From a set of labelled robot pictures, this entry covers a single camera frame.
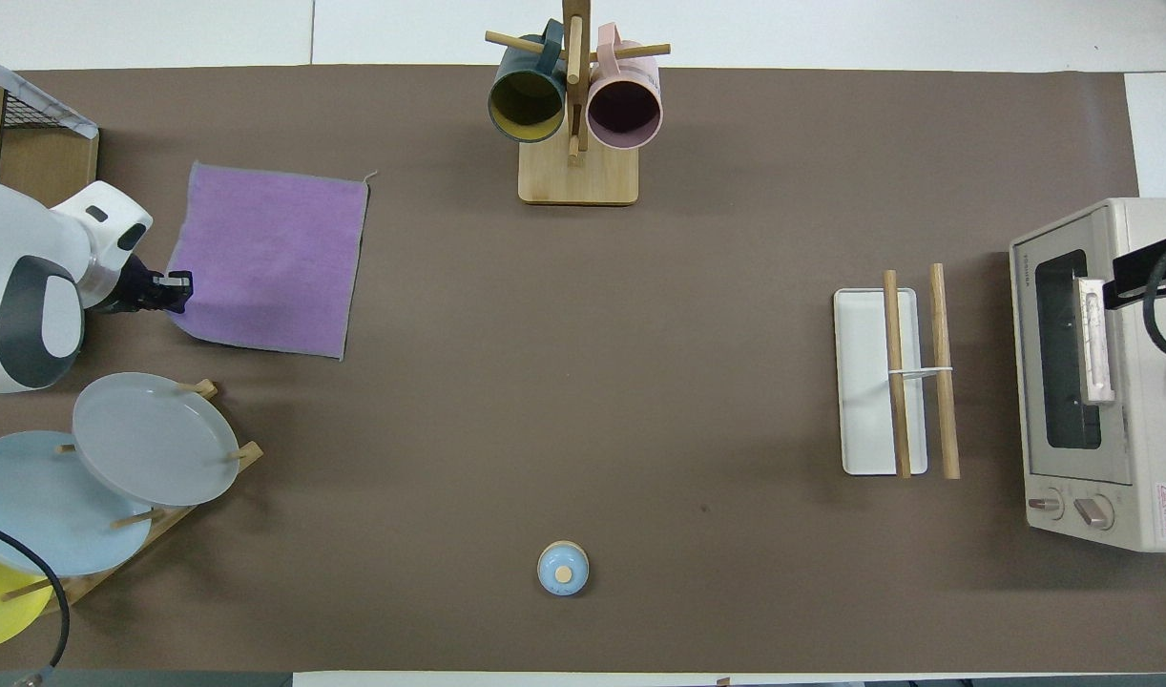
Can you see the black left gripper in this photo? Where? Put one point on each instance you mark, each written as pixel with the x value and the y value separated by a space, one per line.
pixel 135 291

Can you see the purple towel with grey back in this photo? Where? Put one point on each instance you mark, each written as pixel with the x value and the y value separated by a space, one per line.
pixel 268 258

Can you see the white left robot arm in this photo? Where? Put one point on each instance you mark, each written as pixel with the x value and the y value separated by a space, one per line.
pixel 20 267

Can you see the white towel rack wooden bars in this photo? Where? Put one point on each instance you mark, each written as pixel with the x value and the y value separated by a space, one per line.
pixel 864 382

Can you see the wooden plate rack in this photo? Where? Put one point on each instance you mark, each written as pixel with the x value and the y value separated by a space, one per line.
pixel 87 582

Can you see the beige toaster oven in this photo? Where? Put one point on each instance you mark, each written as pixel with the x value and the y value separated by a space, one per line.
pixel 1146 429

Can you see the grey plate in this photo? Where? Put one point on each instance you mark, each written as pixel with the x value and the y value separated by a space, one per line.
pixel 154 439

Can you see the light blue plate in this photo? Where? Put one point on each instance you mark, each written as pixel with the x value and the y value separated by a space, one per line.
pixel 39 506

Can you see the dark teal mug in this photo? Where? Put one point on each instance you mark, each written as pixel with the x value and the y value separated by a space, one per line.
pixel 527 100

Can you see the wooden mug tree stand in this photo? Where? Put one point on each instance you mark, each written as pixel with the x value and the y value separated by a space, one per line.
pixel 578 176

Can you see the brown table mat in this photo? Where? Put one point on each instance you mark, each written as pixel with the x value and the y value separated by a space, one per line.
pixel 593 382

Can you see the pink mug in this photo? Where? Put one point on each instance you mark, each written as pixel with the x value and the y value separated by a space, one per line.
pixel 624 108

